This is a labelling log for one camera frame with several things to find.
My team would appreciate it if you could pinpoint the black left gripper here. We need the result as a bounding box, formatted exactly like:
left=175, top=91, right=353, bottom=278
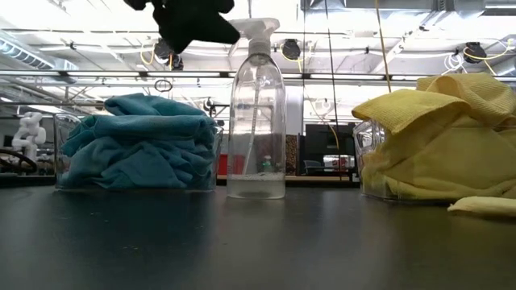
left=151, top=0, right=242, bottom=56

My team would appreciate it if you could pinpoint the blue microfiber towel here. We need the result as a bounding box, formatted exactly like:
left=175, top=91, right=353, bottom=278
left=103, top=93, right=209, bottom=118
left=59, top=135, right=218, bottom=191

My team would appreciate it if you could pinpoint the teal microfiber towel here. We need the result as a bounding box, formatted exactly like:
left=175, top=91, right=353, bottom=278
left=61, top=114, right=218, bottom=142

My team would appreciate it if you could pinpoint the clear spray bottle white trigger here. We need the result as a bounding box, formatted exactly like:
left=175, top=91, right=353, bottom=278
left=225, top=17, right=287, bottom=201

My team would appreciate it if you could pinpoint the grey building column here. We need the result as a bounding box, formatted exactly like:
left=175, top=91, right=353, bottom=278
left=285, top=85, right=304, bottom=136

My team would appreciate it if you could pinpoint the red box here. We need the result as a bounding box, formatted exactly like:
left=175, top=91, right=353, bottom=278
left=217, top=152, right=246, bottom=176

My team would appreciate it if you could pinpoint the brown speckled panel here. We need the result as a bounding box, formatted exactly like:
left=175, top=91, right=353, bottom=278
left=285, top=134, right=300, bottom=176

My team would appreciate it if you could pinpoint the clear plastic basket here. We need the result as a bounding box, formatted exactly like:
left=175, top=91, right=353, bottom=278
left=352, top=118, right=516, bottom=203
left=53, top=112, right=224, bottom=193

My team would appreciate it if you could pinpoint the black table mat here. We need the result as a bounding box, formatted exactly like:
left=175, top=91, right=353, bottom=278
left=0, top=183, right=516, bottom=290

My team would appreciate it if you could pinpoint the black ceiling cord reel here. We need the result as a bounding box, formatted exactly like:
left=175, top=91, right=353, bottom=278
left=281, top=38, right=303, bottom=62
left=169, top=54, right=185, bottom=73
left=462, top=40, right=488, bottom=64
left=154, top=38, right=174, bottom=60

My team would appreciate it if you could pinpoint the yellow extension cable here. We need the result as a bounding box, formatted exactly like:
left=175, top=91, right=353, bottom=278
left=374, top=0, right=393, bottom=92

